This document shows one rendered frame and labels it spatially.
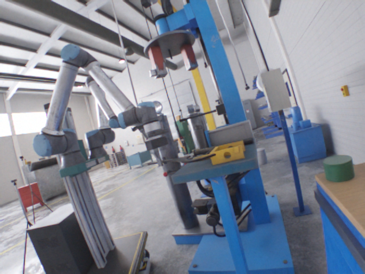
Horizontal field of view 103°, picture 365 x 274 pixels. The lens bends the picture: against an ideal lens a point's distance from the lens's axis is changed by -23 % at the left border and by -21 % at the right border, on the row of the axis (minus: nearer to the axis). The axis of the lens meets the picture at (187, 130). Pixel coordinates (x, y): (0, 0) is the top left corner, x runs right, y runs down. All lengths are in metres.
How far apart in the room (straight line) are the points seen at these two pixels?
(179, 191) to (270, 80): 1.49
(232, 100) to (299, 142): 2.31
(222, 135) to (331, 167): 0.81
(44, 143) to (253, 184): 1.72
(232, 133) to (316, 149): 2.77
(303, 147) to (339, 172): 3.11
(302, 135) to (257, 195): 2.13
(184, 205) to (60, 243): 1.24
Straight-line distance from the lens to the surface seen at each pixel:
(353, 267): 0.70
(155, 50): 1.99
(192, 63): 2.07
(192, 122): 3.21
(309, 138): 3.84
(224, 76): 1.77
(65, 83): 1.29
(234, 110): 1.73
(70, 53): 1.28
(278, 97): 1.93
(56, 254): 1.88
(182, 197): 2.10
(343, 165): 0.74
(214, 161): 0.88
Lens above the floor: 1.26
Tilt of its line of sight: 1 degrees down
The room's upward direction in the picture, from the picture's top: 16 degrees counter-clockwise
